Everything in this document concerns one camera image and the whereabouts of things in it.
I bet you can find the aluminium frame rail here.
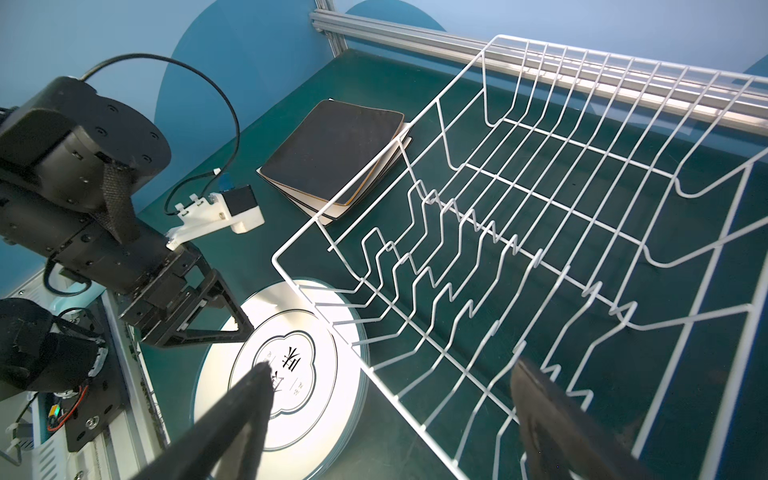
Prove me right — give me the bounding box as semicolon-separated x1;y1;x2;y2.
310;8;767;135

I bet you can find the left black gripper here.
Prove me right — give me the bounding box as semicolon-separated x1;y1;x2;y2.
1;182;254;348

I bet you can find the black square plate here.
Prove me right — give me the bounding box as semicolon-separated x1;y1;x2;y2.
259;99;405;200

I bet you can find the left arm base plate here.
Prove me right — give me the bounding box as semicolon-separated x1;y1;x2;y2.
63;359;129;453

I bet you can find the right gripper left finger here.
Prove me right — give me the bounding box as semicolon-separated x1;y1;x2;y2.
136;362;274;479

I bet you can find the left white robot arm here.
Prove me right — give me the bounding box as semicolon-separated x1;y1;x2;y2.
1;77;263;347

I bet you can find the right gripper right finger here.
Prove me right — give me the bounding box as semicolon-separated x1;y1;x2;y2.
510;358;654;479

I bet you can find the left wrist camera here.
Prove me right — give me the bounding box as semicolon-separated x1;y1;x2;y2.
165;185;264;251

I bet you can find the white wire dish rack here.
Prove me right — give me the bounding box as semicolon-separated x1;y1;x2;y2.
273;55;767;479

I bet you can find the white square plate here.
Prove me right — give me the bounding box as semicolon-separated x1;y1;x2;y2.
257;111;407;225
278;145;402;225

